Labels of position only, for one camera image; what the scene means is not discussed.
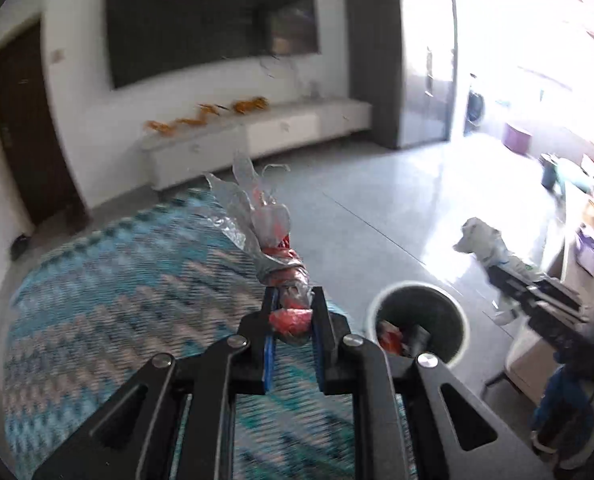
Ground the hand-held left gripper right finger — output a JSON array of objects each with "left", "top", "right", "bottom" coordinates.
[{"left": 311, "top": 286, "right": 552, "bottom": 480}]

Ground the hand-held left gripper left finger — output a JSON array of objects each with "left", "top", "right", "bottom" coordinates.
[{"left": 32, "top": 287, "right": 280, "bottom": 480}]

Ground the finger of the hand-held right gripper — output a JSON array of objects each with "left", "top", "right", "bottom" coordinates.
[{"left": 484, "top": 262, "right": 594, "bottom": 351}]

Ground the white plastic bag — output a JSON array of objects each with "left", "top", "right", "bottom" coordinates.
[{"left": 452, "top": 217, "right": 545, "bottom": 326}]

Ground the orange snack wrapper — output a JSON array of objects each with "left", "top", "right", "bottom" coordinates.
[{"left": 377, "top": 320, "right": 405, "bottom": 358}]

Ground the white round trash bin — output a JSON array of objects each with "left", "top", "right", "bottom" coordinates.
[{"left": 366, "top": 281, "right": 470, "bottom": 366}]

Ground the silver red snack wrapper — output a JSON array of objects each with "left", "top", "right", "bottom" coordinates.
[{"left": 204, "top": 150, "right": 314, "bottom": 347}]

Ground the white side cabinet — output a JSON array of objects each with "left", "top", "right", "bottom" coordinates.
[{"left": 482, "top": 180, "right": 594, "bottom": 466}]

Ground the grey bucket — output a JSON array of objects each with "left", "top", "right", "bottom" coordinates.
[{"left": 541, "top": 154, "right": 562, "bottom": 190}]

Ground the teal plastic basin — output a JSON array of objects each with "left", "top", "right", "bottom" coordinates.
[{"left": 557, "top": 159, "right": 594, "bottom": 196}]

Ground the purple stool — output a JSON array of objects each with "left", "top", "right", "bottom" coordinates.
[{"left": 502, "top": 121, "right": 532, "bottom": 155}]

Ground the zigzag patterned blanket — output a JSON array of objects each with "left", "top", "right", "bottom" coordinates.
[{"left": 2, "top": 187, "right": 418, "bottom": 480}]

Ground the front-load washing machine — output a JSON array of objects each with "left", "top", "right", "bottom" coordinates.
[{"left": 464, "top": 74, "right": 488, "bottom": 136}]

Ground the stainless steel refrigerator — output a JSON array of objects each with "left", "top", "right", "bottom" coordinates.
[{"left": 397, "top": 0, "right": 455, "bottom": 148}]

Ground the white television cabinet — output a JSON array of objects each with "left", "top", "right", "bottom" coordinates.
[{"left": 139, "top": 96, "right": 374, "bottom": 192}]

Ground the orange dragon ornament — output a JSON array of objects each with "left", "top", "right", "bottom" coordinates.
[{"left": 144, "top": 96, "right": 270, "bottom": 137}]

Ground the dark tall cabinet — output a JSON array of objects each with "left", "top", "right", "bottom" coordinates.
[{"left": 343, "top": 0, "right": 408, "bottom": 150}]

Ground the dark brown door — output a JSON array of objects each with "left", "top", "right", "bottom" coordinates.
[{"left": 0, "top": 20, "right": 85, "bottom": 228}]

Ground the black wall television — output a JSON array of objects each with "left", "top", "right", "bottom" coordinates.
[{"left": 104, "top": 0, "right": 322, "bottom": 92}]

